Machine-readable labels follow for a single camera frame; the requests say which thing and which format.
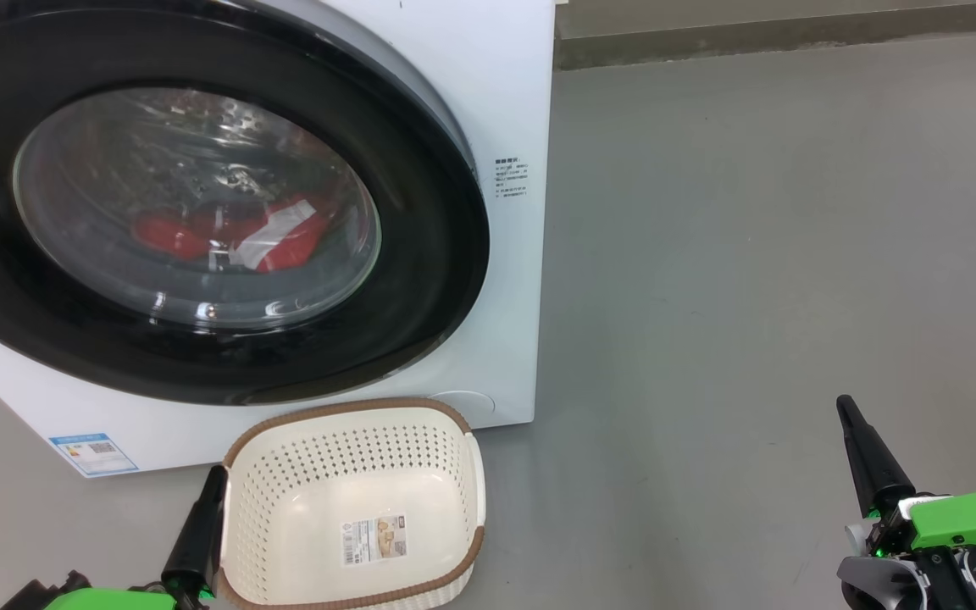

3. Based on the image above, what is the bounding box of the blue energy label sticker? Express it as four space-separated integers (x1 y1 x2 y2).
49 433 139 477

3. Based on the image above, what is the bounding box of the black text instruction sticker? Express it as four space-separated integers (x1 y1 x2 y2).
492 157 531 200

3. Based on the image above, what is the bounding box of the red and white garment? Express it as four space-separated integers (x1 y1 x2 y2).
130 193 336 274

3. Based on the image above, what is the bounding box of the black round glass washer door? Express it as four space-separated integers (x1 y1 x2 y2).
0 0 491 406

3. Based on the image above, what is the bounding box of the white front-load washing machine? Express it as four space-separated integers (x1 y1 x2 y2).
0 0 557 480

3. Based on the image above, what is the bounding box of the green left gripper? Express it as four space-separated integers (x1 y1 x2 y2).
43 464 228 610

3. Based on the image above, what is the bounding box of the white product label sticker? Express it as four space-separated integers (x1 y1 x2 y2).
341 514 408 567

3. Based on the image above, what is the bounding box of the stainless steel washing machine drum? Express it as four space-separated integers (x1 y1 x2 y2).
14 87 383 330

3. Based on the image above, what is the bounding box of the round white filter cover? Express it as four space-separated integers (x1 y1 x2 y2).
429 390 497 421

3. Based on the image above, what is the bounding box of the cream laundry basket brown rim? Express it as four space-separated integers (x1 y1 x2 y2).
215 397 486 610

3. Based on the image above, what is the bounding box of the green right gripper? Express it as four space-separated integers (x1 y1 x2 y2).
835 395 976 557

